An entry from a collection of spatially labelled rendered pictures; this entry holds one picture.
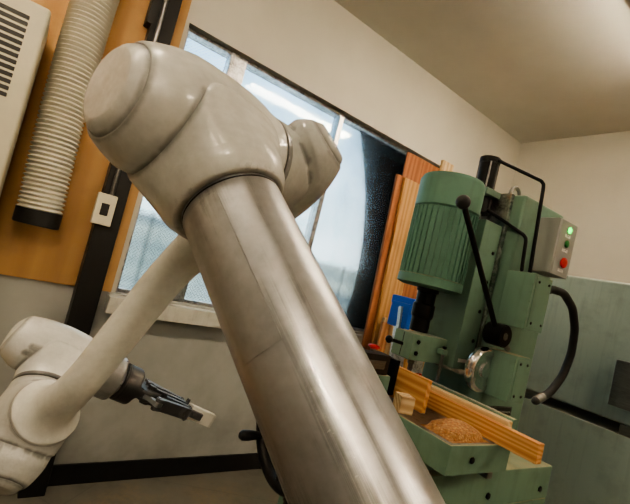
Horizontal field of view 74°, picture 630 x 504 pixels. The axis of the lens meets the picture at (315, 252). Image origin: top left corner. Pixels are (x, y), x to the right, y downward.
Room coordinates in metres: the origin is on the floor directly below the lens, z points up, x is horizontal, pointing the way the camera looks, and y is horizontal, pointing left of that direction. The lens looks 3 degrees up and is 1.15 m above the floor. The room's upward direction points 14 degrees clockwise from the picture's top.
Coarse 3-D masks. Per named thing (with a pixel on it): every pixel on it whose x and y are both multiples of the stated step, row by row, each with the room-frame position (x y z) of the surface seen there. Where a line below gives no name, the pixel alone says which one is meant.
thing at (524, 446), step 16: (432, 400) 1.06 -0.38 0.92; (448, 400) 1.02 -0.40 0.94; (448, 416) 1.01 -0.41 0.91; (464, 416) 0.98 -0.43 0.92; (480, 416) 0.95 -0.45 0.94; (480, 432) 0.94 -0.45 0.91; (496, 432) 0.91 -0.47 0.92; (512, 432) 0.88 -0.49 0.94; (512, 448) 0.88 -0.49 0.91; (528, 448) 0.85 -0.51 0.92
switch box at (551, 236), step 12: (540, 228) 1.20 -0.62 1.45; (552, 228) 1.17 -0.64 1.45; (564, 228) 1.17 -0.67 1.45; (576, 228) 1.20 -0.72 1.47; (540, 240) 1.19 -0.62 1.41; (552, 240) 1.17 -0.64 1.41; (564, 240) 1.17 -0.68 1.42; (540, 252) 1.19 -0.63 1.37; (552, 252) 1.16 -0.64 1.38; (564, 252) 1.18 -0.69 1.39; (540, 264) 1.18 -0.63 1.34; (552, 264) 1.16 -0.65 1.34; (552, 276) 1.22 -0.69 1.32; (564, 276) 1.20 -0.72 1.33
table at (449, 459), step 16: (400, 416) 0.94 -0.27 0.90; (416, 416) 0.96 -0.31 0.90; (432, 416) 1.00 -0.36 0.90; (416, 432) 0.89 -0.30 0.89; (432, 432) 0.87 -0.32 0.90; (416, 448) 0.88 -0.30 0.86; (432, 448) 0.85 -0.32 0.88; (448, 448) 0.82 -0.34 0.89; (464, 448) 0.84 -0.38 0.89; (480, 448) 0.87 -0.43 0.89; (496, 448) 0.90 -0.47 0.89; (432, 464) 0.85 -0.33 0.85; (448, 464) 0.82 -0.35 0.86; (464, 464) 0.85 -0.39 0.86; (480, 464) 0.88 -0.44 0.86; (496, 464) 0.91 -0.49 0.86
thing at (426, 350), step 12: (396, 336) 1.15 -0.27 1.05; (408, 336) 1.11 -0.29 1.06; (420, 336) 1.11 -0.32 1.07; (432, 336) 1.15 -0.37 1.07; (396, 348) 1.14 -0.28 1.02; (408, 348) 1.10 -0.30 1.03; (420, 348) 1.12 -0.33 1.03; (432, 348) 1.14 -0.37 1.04; (408, 360) 1.15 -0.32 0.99; (420, 360) 1.12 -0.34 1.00; (432, 360) 1.15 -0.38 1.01
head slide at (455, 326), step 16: (480, 224) 1.15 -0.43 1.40; (496, 224) 1.17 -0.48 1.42; (480, 240) 1.14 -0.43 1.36; (496, 240) 1.18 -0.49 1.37; (480, 256) 1.15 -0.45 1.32; (464, 288) 1.16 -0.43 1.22; (480, 288) 1.16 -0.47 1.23; (448, 304) 1.19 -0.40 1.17; (464, 304) 1.15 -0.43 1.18; (480, 304) 1.17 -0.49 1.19; (432, 320) 1.23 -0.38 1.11; (448, 320) 1.18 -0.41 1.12; (464, 320) 1.14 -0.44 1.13; (480, 320) 1.18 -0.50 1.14; (448, 336) 1.17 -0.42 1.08; (464, 336) 1.15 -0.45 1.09; (448, 352) 1.16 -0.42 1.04; (464, 352) 1.16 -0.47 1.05
